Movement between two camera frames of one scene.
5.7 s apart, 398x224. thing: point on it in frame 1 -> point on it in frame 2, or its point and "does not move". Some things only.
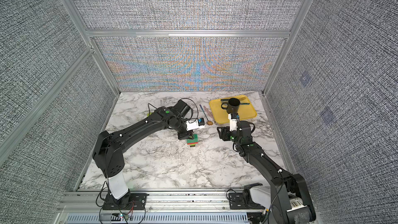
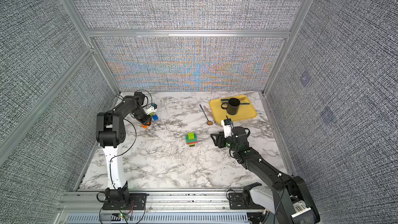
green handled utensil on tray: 240,103 does not move
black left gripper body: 184,134 -> 143,117
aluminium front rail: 93,201 does not move
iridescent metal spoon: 210,123 does not move
